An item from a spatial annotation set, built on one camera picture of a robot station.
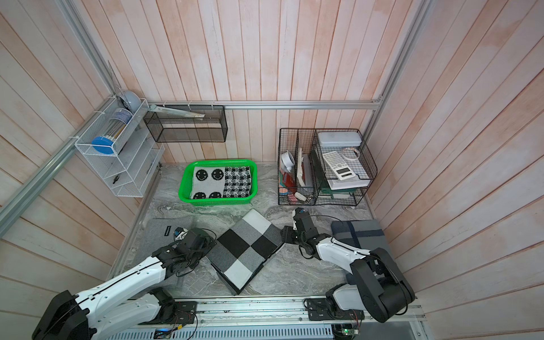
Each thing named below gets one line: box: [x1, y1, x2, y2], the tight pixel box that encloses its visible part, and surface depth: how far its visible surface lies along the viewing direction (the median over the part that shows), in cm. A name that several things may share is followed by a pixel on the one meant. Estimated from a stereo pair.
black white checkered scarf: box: [206, 208, 286, 296], surface depth 88 cm
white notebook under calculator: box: [327, 174, 372, 190], surface depth 90 cm
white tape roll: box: [281, 150, 296, 173], surface depth 112 cm
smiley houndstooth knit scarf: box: [190, 165, 252, 200], surface depth 109 cm
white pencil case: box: [317, 131, 363, 148], surface depth 103 cm
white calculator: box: [322, 150, 357, 181], surface depth 92 cm
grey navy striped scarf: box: [330, 218, 392, 253], surface depth 93 cm
